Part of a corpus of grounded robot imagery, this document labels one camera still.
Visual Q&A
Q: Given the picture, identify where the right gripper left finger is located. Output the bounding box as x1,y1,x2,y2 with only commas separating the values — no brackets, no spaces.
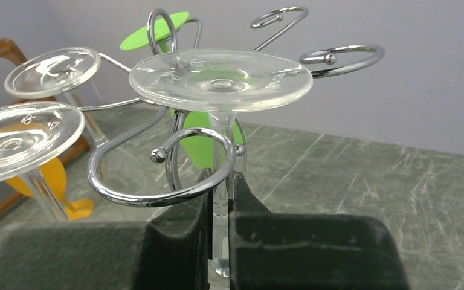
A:
0,168,213,290

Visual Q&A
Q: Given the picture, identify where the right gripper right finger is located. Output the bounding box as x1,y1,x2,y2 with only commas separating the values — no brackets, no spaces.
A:
228,172,410,289

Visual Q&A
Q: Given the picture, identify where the green plastic wine glass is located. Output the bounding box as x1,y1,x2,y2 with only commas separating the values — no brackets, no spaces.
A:
120,11,245,171

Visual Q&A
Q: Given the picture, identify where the clear wine glass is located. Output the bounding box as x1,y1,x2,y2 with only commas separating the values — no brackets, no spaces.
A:
128,48,314,290
4,47,147,194
0,101,85,221

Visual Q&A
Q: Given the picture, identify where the orange plastic goblet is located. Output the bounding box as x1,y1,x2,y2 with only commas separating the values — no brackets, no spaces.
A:
0,123,89,218

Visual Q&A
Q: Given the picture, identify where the orange wooden rack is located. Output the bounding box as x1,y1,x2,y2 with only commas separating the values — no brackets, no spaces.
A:
0,37,92,233

